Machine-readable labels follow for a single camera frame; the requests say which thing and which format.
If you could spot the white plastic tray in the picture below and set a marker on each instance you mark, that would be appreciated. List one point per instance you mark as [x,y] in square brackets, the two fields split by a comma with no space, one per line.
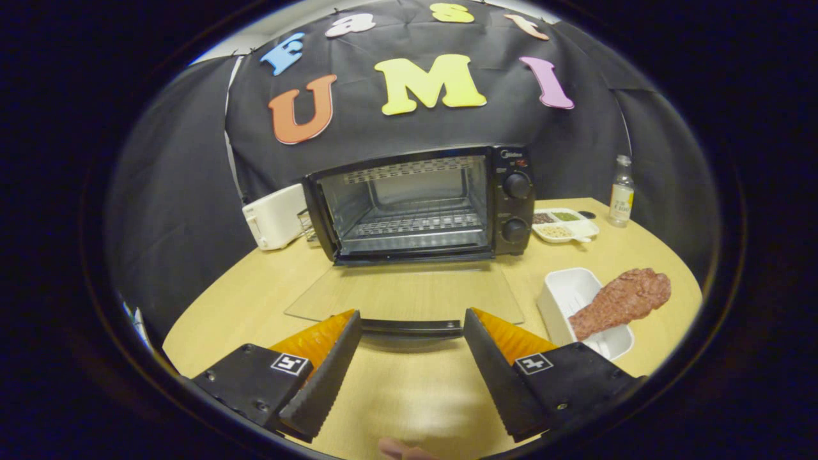
[565,294]

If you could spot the white bread toaster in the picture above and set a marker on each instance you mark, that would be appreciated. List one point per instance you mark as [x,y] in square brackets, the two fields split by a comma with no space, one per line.
[275,217]

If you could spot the brown meat slice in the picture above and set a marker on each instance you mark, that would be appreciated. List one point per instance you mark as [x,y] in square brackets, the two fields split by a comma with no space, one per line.
[620,300]

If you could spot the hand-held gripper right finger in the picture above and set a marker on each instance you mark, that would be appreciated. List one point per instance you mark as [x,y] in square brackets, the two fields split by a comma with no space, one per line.
[495,370]

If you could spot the black toaster oven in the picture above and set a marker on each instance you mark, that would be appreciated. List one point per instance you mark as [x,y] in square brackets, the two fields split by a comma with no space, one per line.
[514,185]

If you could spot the clear glass bottle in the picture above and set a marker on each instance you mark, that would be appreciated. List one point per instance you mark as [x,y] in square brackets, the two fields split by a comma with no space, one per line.
[620,198]

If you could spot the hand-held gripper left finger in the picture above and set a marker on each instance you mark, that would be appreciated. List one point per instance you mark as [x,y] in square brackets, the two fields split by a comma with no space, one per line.
[326,370]

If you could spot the white divided condiment dish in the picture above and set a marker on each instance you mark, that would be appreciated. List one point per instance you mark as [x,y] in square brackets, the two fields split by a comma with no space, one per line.
[565,229]

